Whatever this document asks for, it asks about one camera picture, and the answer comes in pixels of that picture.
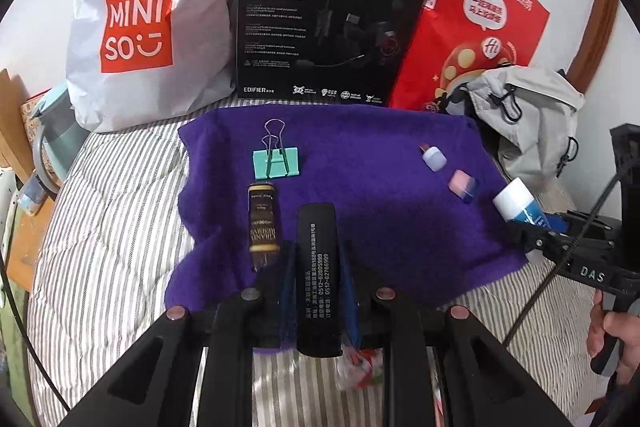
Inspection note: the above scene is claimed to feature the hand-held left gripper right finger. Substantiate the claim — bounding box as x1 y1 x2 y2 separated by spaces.
335 239 576 427

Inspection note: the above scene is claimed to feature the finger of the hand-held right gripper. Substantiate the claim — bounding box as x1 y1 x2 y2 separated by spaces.
547 208 626 243
510 219 581 270

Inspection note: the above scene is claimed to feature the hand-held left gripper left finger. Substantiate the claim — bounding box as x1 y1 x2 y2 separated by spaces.
60 237 301 427

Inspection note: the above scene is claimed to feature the black rectangular box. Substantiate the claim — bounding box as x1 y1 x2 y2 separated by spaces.
294 202 343 360

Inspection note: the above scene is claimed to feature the blue and white bottle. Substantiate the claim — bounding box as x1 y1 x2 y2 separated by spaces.
492 178 566 233

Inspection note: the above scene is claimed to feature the small brown bottle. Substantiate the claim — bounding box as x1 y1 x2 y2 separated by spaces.
247 182 281 270

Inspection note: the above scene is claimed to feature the pink and blue eraser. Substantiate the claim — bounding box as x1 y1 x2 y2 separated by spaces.
448 169 480 205

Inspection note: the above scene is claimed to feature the small white bottle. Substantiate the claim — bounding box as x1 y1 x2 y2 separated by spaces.
419 143 447 172

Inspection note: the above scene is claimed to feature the green binder clip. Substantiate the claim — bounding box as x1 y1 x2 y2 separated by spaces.
252 119 301 180

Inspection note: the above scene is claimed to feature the person's right hand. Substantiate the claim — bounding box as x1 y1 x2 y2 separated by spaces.
586 289 640 375

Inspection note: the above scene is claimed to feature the crumpled clear plastic wrapper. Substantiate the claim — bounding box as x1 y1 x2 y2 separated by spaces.
334 347 386 393

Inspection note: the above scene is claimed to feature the purple towel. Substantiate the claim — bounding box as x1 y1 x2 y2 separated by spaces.
165 103 530 355

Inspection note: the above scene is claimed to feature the red paper bag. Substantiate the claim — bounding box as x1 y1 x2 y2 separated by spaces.
387 0 551 115

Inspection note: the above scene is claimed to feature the white plastic shopping bag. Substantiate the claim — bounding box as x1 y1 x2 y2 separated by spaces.
66 0 251 134

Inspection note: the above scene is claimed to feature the black headset box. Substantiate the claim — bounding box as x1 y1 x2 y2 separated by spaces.
235 0 437 108

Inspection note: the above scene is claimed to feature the teal kettle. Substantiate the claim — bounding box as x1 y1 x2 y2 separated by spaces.
30 82 93 195

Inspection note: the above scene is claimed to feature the patterned box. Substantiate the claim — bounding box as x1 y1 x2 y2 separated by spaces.
20 92 51 138

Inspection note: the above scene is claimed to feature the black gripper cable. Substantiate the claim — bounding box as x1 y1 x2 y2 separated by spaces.
0 252 73 415
499 171 626 350

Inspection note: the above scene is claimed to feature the grey drawstring bag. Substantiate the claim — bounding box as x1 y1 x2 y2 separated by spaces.
445 66 586 202

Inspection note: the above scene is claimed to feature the wooden door frame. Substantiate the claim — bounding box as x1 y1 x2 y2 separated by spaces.
567 0 621 80

